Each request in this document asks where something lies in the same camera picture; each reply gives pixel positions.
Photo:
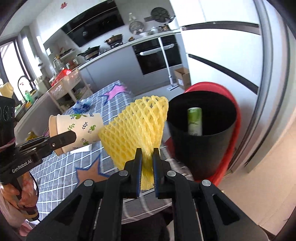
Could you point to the cardboard box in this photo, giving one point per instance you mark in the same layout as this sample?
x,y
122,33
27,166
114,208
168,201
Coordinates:
x,y
182,78

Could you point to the blue wrapper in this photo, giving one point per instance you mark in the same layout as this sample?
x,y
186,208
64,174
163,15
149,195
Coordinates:
x,y
81,107

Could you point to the grey checked tablecloth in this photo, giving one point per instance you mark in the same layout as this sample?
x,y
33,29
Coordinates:
x,y
60,171

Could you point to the red paper wall sticker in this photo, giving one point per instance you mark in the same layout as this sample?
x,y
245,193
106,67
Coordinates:
x,y
63,4

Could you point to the person's left forearm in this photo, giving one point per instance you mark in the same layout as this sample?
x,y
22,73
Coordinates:
x,y
11,215

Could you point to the round steel steamer plate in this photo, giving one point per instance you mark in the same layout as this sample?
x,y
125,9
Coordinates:
x,y
136,27

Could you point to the yellow foam fruit net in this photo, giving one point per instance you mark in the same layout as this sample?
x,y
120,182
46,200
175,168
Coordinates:
x,y
138,120

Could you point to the black range hood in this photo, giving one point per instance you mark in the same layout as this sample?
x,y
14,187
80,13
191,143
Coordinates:
x,y
94,25

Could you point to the beige storage cart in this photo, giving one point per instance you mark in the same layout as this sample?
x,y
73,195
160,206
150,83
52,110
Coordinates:
x,y
67,88

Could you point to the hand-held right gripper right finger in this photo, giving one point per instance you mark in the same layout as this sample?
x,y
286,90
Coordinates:
x,y
156,176

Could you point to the gold foil bag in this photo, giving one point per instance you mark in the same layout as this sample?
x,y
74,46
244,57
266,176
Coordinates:
x,y
31,136

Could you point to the red plastic basket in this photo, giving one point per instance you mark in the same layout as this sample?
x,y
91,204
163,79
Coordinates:
x,y
60,76

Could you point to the black round bin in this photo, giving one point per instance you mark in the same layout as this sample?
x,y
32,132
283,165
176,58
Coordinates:
x,y
203,153

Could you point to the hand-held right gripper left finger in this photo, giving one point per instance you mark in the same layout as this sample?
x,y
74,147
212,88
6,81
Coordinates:
x,y
138,176

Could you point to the green white cylindrical container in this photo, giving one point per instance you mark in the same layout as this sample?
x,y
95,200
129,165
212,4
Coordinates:
x,y
194,120

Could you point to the red plastic stool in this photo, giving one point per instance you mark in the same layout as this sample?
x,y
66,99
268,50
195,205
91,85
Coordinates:
x,y
208,86

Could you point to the lidded cooking pot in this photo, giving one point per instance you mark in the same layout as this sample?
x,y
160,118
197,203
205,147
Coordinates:
x,y
113,39

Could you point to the black kitchen faucet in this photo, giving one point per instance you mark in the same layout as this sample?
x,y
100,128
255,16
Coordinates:
x,y
20,81

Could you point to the white mop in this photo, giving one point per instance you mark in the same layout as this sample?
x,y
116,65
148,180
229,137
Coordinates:
x,y
166,67

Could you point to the white refrigerator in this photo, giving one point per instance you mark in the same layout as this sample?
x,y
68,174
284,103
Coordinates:
x,y
219,46

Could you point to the person's left hand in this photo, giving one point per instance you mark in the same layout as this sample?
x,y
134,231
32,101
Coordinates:
x,y
27,192

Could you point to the black wok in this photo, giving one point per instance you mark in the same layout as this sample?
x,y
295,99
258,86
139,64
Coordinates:
x,y
90,51

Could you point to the grey kitchen counter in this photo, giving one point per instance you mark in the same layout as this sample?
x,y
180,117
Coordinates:
x,y
111,67

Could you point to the round dark wall pan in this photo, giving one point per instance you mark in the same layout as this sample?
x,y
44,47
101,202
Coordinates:
x,y
159,14

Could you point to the kitchen window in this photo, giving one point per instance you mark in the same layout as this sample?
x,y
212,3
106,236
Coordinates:
x,y
9,60

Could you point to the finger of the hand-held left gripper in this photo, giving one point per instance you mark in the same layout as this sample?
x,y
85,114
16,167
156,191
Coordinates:
x,y
62,139

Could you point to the leaf print paper cup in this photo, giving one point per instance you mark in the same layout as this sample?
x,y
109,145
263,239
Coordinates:
x,y
85,129

